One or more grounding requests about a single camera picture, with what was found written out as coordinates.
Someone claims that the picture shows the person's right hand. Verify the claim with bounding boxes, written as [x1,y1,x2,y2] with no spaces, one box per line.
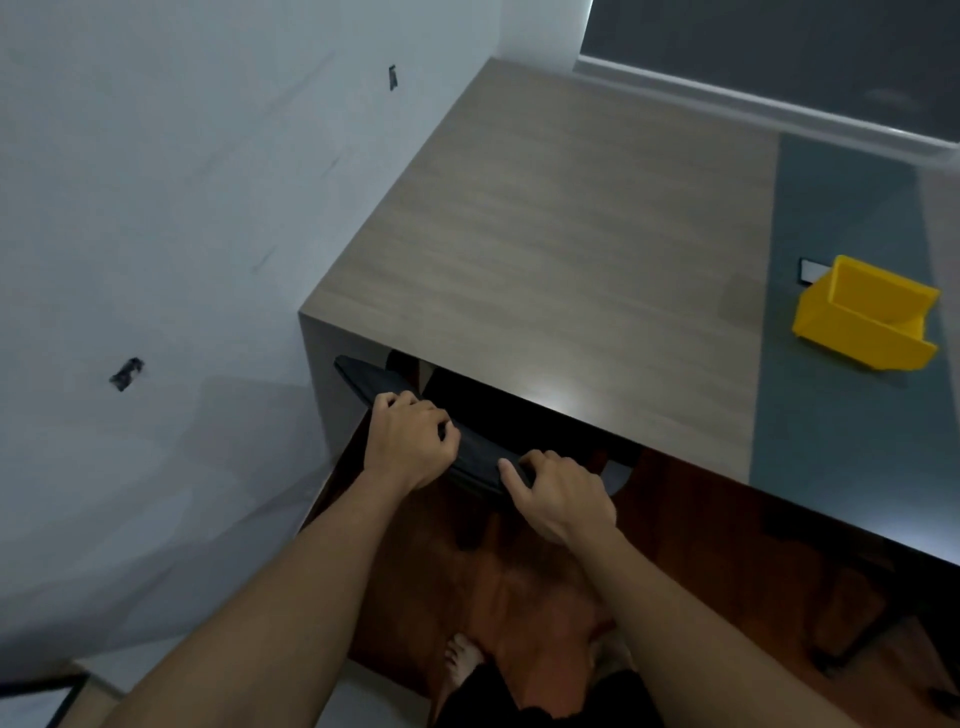
[497,449,618,549]

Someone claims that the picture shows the person's left hand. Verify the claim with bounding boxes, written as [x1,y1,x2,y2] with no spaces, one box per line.
[362,390,462,493]

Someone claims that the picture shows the yellow plastic bin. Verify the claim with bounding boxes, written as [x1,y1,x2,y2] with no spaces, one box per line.
[791,254,942,373]

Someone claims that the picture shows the person's left forearm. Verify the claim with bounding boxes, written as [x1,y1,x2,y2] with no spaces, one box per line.
[104,472,421,728]

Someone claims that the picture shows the person's right forearm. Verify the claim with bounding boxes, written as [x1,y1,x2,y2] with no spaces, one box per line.
[577,524,864,728]

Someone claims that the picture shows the person's right foot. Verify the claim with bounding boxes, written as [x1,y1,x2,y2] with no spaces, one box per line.
[592,629,639,676]

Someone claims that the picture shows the person's foot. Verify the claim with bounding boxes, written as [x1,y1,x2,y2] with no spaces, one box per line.
[592,629,639,676]
[431,633,485,714]

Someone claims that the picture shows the person's left foot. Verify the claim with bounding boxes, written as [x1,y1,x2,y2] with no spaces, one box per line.
[431,633,485,714]

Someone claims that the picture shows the person's black shorts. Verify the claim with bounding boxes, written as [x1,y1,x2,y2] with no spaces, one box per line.
[434,659,665,728]

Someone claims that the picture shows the dark grey window blind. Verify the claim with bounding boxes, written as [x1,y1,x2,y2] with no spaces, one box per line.
[578,0,960,144]

